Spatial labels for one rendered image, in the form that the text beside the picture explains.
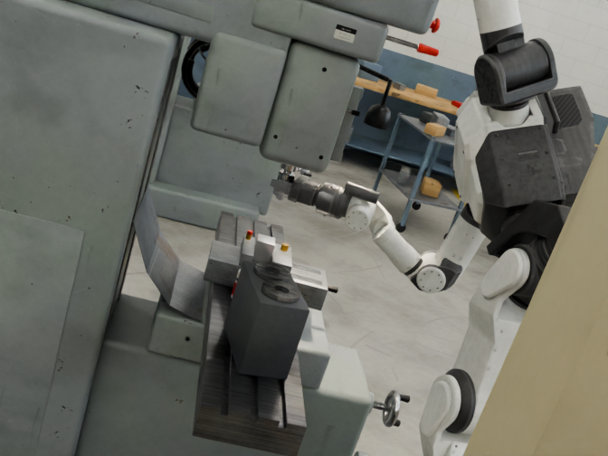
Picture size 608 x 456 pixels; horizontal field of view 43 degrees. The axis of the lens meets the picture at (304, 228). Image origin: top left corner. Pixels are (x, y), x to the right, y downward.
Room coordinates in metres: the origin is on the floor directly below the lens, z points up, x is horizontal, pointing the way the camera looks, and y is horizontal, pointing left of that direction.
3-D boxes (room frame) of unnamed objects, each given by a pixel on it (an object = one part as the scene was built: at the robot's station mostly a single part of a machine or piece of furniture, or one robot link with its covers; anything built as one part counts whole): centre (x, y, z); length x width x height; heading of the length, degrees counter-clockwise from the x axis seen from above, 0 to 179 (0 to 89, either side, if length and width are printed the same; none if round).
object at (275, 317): (1.67, 0.02, 1.02); 0.22 x 0.12 x 0.20; 20
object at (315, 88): (2.06, 0.10, 1.47); 0.21 x 0.19 x 0.32; 10
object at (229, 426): (2.01, 0.08, 0.88); 1.24 x 0.23 x 0.08; 10
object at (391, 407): (2.15, -0.40, 0.62); 0.16 x 0.12 x 0.12; 100
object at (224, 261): (2.08, 0.06, 0.97); 0.35 x 0.15 x 0.11; 97
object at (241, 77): (2.03, 0.28, 1.47); 0.24 x 0.19 x 0.26; 10
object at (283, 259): (2.08, 0.04, 1.01); 0.15 x 0.06 x 0.04; 7
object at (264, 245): (2.07, 0.09, 1.03); 0.06 x 0.05 x 0.06; 7
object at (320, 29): (2.06, 0.13, 1.68); 0.34 x 0.24 x 0.10; 100
